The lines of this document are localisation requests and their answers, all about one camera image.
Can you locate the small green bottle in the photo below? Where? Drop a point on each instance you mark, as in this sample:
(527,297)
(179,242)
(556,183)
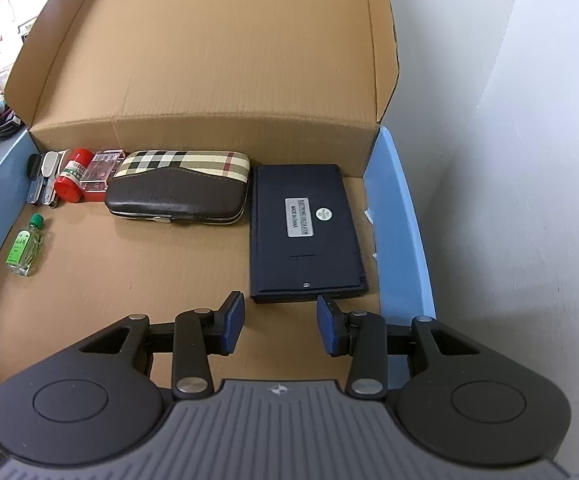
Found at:
(24,247)

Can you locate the clear red plastic box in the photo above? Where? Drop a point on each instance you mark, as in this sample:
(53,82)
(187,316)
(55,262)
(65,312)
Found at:
(102,175)

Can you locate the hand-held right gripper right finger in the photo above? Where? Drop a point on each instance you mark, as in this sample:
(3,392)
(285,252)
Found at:
(325,325)

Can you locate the silver nail clipper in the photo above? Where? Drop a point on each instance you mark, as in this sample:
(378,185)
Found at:
(49,180)

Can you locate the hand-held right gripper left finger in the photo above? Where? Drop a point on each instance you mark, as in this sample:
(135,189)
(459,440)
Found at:
(234,320)

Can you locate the black calculator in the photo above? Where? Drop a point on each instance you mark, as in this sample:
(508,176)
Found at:
(304,230)

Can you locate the red bottle white label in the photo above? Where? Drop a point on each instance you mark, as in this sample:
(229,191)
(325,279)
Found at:
(72,177)

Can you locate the brown plaid zip case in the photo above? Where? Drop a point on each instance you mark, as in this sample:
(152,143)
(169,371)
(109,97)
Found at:
(179,185)

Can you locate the cardboard box blue outside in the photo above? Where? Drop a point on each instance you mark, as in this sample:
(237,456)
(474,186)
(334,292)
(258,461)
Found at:
(194,60)

